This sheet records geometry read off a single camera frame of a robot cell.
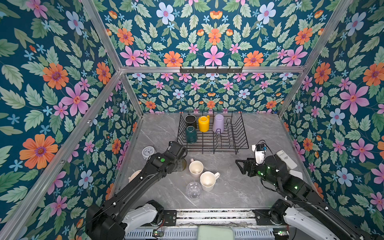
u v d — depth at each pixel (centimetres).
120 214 40
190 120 99
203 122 100
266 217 72
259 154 64
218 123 99
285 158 93
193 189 83
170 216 74
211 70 92
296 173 83
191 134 100
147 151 95
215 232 68
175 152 59
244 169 64
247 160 63
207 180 84
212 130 105
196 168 87
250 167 62
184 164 80
